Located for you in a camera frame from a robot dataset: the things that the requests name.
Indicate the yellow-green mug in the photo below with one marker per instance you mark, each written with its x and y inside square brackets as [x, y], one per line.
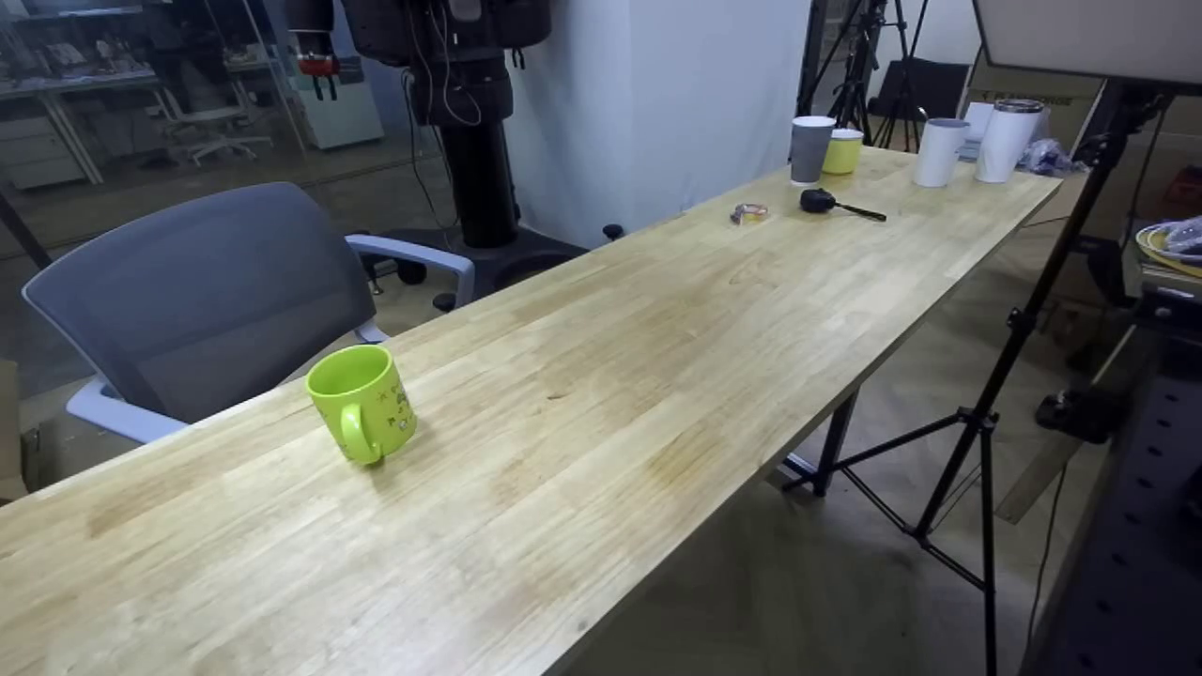
[375, 403]

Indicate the coloured rubber bands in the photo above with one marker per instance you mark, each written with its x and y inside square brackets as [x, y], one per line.
[751, 212]

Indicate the black table leg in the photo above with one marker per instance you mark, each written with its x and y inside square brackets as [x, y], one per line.
[836, 441]

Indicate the grey paper cup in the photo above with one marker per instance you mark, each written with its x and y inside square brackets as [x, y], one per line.
[813, 153]

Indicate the small yellow cup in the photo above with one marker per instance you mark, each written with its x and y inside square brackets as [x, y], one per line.
[846, 156]

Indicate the black background light stands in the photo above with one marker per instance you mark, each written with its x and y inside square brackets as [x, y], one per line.
[857, 59]

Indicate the short white cup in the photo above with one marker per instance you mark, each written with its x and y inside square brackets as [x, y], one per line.
[940, 156]

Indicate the grey office chair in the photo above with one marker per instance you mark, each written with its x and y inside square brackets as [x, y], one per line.
[202, 300]

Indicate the black folding chair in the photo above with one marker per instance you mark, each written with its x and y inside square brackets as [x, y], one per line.
[922, 89]

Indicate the black tripod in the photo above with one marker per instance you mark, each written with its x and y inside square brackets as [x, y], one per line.
[1021, 323]

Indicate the tall white cup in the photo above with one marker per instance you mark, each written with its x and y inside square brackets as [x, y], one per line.
[1007, 143]
[976, 126]

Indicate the white background stool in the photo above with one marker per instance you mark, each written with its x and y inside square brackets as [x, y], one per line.
[212, 133]

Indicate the black floor box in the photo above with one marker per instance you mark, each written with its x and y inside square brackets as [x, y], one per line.
[1079, 413]

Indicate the crumpled plastic bag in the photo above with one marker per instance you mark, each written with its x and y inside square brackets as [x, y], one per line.
[1050, 156]

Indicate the black optical breadboard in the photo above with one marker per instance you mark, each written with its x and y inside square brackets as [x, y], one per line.
[1153, 538]

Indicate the background desk shelves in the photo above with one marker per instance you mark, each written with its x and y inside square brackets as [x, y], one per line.
[63, 89]

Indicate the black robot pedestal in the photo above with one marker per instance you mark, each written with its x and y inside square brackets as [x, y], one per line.
[483, 173]

